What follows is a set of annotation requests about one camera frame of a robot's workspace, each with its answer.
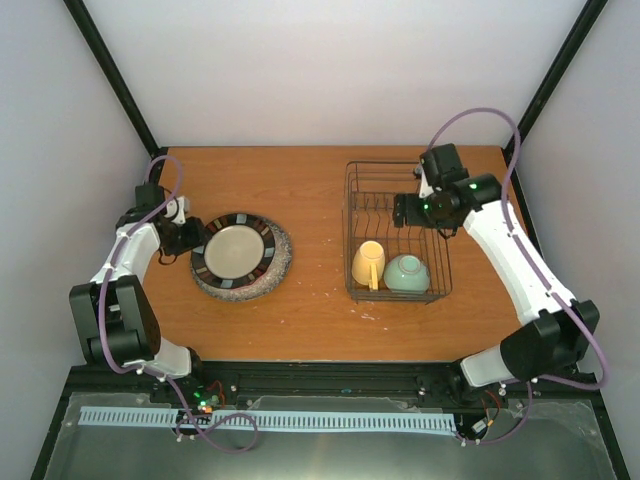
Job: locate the light green ceramic bowl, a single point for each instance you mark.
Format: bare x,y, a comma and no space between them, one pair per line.
407,274

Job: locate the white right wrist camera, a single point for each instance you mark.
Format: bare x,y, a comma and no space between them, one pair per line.
425,189

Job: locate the dark wire dish rack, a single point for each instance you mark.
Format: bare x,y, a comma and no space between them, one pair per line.
368,215

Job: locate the speckled grey large plate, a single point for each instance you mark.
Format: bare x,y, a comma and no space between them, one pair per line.
274,276

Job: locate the light blue slotted cable duct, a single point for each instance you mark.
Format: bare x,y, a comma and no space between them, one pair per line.
274,421

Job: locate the yellow mug white inside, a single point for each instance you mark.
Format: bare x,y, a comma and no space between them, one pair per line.
368,264

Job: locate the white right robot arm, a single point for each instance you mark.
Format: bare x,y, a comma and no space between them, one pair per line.
555,327

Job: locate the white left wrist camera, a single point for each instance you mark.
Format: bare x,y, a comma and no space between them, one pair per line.
177,209

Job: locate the black aluminium frame rail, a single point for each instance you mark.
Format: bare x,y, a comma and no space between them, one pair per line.
430,385

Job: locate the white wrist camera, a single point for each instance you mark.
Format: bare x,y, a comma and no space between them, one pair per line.
177,209
425,189

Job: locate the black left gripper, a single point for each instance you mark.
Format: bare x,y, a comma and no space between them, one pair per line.
196,237

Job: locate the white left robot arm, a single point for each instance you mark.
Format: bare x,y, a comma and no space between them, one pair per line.
114,319

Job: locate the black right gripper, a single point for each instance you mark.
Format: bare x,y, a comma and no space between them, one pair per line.
404,207

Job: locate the brown rimmed beige plate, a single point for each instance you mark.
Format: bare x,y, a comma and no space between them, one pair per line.
238,250

